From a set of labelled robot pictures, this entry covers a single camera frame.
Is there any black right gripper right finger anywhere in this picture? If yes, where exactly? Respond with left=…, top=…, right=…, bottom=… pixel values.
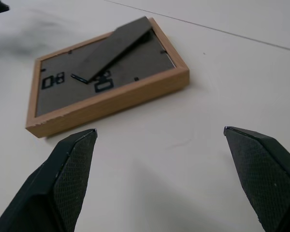
left=223, top=126, right=290, bottom=232

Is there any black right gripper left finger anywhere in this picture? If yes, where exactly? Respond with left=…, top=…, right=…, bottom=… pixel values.
left=0, top=128, right=98, bottom=232

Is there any wooden picture frame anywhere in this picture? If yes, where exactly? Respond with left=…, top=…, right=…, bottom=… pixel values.
left=25, top=15, right=190, bottom=139

